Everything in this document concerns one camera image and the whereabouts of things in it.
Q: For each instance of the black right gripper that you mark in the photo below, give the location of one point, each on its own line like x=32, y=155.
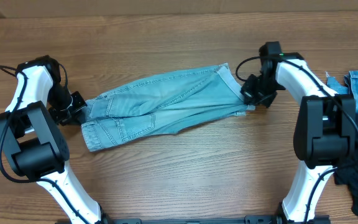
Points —
x=253, y=94

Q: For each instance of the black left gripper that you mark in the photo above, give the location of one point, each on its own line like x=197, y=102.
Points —
x=66, y=120

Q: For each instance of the light blue denim shorts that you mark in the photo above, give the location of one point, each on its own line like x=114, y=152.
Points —
x=162, y=104

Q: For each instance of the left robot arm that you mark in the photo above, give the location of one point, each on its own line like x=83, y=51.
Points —
x=32, y=148

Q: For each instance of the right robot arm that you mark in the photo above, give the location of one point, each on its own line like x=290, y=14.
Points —
x=325, y=132

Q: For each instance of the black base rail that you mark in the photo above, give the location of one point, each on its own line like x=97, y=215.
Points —
x=191, y=220

